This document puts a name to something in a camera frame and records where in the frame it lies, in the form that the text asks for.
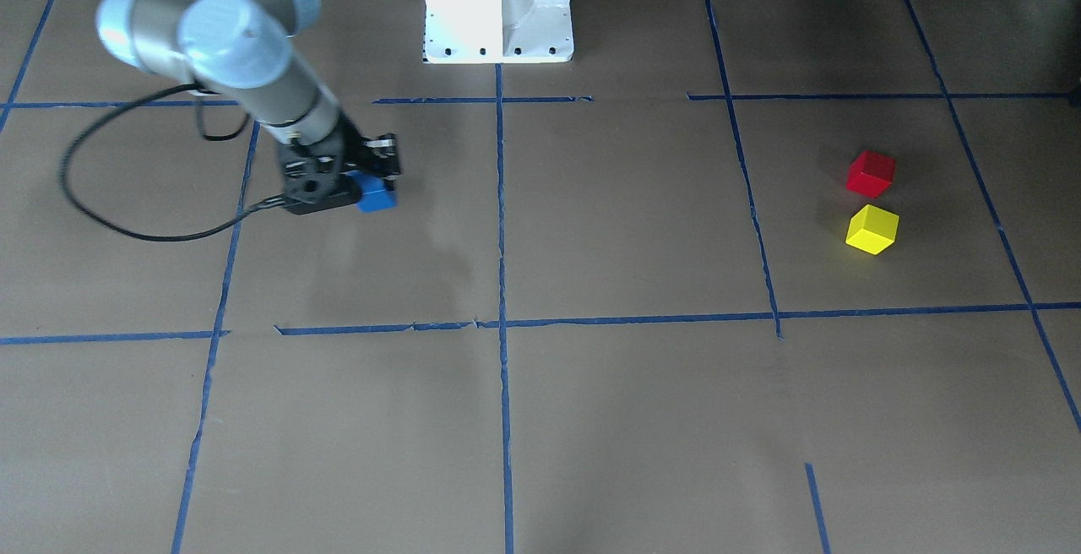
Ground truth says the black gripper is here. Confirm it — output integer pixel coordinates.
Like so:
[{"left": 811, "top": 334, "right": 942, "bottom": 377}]
[{"left": 279, "top": 124, "right": 362, "bottom": 215}]

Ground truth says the blue wooden block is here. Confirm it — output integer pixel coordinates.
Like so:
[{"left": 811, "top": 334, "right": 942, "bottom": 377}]
[{"left": 349, "top": 171, "right": 398, "bottom": 213}]

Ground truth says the red wooden block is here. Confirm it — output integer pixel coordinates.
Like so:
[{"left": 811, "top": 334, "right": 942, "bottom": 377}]
[{"left": 845, "top": 149, "right": 896, "bottom": 198}]

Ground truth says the yellow wooden block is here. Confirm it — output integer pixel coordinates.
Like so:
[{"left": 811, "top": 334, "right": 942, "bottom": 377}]
[{"left": 845, "top": 205, "right": 900, "bottom": 255}]

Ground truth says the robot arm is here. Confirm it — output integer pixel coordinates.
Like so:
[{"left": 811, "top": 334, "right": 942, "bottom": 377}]
[{"left": 95, "top": 0, "right": 362, "bottom": 213}]

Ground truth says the brown paper table cover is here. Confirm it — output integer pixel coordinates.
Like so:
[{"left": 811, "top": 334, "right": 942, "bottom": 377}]
[{"left": 3, "top": 0, "right": 1078, "bottom": 553}]

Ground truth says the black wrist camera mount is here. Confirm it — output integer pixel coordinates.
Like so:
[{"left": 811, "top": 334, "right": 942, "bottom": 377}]
[{"left": 356, "top": 133, "right": 402, "bottom": 183}]

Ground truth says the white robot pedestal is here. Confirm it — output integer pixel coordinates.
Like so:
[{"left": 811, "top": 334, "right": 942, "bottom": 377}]
[{"left": 422, "top": 0, "right": 575, "bottom": 65}]

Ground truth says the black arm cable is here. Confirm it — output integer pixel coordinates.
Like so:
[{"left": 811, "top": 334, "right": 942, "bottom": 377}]
[{"left": 57, "top": 85, "right": 292, "bottom": 242}]

